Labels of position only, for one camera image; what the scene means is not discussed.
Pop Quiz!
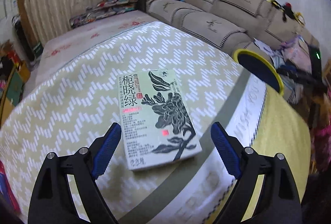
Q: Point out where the yellow rimmed black trash bin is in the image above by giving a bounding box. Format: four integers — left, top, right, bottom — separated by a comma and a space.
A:
232, 49, 284, 96

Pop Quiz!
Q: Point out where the pink sleeved right forearm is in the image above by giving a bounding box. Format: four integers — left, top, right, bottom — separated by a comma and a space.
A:
312, 125, 330, 172

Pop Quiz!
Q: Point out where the yellow white table cloth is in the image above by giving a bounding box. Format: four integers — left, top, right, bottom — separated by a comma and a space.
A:
1, 22, 310, 223

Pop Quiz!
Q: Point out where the beige sectional sofa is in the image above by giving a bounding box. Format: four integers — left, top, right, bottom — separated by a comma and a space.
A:
143, 0, 319, 55

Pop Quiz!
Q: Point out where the green flower cover book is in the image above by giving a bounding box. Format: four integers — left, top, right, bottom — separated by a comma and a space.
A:
117, 69, 202, 171

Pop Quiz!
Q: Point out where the white floral floor mattress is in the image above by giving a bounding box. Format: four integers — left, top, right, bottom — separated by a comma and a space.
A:
35, 11, 156, 85

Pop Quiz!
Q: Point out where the black tower fan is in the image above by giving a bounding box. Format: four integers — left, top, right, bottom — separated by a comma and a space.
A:
12, 15, 36, 63

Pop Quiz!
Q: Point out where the low shelf with toys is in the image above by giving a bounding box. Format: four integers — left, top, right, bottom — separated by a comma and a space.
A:
69, 0, 137, 29

